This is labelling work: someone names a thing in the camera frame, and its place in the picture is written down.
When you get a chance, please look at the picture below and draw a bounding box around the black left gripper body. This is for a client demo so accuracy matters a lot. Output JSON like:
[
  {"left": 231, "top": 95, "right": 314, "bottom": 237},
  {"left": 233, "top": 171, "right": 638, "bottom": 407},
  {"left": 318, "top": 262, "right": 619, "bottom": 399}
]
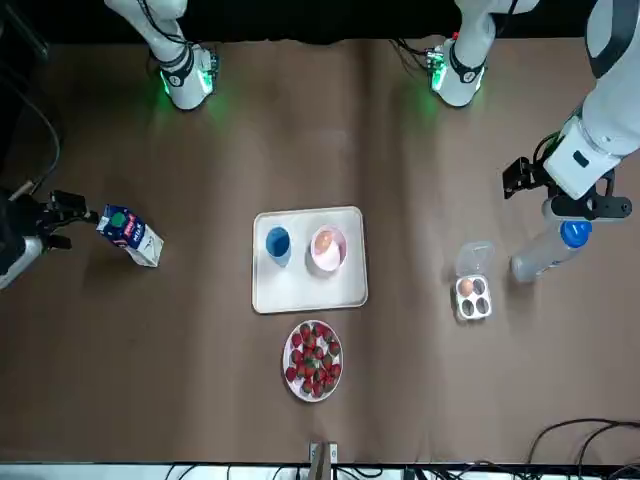
[{"left": 549, "top": 195, "right": 597, "bottom": 220}]

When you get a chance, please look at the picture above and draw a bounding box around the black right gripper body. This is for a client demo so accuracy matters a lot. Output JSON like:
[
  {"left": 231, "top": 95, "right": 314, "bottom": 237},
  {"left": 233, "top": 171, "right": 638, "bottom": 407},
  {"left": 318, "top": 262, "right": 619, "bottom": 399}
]
[{"left": 0, "top": 192, "right": 54, "bottom": 241}]

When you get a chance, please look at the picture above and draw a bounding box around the blue white milk carton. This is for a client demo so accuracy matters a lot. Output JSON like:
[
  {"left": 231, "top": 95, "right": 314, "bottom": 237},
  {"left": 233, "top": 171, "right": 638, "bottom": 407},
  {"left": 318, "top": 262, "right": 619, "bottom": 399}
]
[{"left": 95, "top": 203, "right": 165, "bottom": 269}]

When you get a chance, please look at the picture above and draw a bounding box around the clear plastic egg carton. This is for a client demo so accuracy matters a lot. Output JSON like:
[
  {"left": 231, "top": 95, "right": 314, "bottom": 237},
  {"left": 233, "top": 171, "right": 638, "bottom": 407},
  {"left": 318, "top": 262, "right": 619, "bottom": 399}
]
[{"left": 453, "top": 240, "right": 497, "bottom": 322}]

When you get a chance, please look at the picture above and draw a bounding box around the blue cup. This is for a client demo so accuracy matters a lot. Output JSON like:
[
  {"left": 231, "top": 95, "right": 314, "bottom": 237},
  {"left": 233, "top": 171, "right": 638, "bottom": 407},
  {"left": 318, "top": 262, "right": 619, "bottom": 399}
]
[{"left": 264, "top": 226, "right": 293, "bottom": 269}]

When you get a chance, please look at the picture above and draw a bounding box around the white rectangular tray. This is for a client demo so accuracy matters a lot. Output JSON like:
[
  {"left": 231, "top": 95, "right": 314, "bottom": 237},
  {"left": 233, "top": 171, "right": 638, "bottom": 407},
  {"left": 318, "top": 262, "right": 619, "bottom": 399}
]
[{"left": 252, "top": 205, "right": 370, "bottom": 315}]

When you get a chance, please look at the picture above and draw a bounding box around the clear bottle with blue cap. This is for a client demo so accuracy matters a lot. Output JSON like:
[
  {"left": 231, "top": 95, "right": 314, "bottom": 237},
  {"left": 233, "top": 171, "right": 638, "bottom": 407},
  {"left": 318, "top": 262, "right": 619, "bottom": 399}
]
[{"left": 510, "top": 207, "right": 594, "bottom": 285}]

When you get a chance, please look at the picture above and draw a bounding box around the pile of red strawberries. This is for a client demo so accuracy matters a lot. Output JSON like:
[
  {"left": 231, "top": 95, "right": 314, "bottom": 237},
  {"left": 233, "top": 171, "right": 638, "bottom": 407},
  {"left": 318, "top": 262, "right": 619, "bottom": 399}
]
[{"left": 285, "top": 322, "right": 343, "bottom": 400}]

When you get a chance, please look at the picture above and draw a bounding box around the white round plate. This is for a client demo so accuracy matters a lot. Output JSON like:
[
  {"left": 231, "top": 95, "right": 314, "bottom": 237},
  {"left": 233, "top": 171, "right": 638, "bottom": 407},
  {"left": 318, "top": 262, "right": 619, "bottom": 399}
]
[{"left": 282, "top": 319, "right": 345, "bottom": 403}]

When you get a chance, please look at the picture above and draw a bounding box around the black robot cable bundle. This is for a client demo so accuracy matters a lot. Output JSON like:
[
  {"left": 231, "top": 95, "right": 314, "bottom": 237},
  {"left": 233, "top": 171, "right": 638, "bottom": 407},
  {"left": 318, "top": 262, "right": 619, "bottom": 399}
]
[{"left": 389, "top": 37, "right": 437, "bottom": 71}]

